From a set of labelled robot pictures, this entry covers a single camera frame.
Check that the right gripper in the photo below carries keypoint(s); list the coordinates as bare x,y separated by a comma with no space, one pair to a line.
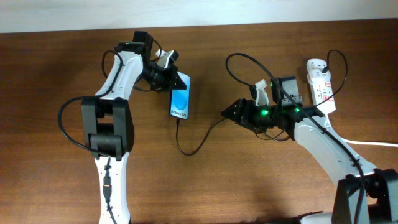
246,112

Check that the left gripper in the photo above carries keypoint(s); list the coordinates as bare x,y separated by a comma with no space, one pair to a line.
167,83

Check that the blue Galaxy smartphone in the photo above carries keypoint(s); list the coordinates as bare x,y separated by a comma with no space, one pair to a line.
179,101

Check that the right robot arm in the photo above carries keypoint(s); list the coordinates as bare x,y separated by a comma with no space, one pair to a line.
365,194

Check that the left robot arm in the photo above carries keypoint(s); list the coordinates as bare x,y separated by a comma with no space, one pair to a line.
107,122

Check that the white USB charger plug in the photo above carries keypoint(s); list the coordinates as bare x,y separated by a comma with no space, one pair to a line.
317,71

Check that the white power strip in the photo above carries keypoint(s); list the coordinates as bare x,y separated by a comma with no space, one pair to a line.
321,93

